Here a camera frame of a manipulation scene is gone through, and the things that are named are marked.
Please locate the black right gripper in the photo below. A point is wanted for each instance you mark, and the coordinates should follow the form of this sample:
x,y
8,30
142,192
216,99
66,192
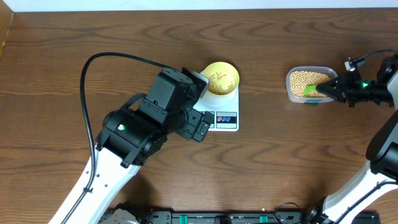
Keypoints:
x,y
342,91

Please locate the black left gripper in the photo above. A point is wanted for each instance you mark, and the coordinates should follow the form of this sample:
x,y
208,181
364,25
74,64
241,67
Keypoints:
x,y
187,129

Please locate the green plastic measuring scoop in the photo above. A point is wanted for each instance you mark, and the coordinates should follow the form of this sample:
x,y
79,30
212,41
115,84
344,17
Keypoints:
x,y
308,89

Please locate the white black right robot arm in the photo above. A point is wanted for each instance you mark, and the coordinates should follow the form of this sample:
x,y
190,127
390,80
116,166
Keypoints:
x,y
378,175

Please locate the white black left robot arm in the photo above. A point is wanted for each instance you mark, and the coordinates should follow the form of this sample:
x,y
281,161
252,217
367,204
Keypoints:
x,y
130,135

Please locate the white digital kitchen scale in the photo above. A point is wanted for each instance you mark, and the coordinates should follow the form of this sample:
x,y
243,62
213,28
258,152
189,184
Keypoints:
x,y
225,110

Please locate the yellow plastic bowl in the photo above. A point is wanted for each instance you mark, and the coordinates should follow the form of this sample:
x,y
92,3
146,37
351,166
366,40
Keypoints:
x,y
224,68

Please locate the clear container of soybeans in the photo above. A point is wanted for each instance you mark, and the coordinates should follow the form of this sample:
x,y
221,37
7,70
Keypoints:
x,y
299,77

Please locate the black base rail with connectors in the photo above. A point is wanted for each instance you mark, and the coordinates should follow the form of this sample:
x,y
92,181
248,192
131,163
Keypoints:
x,y
128,213

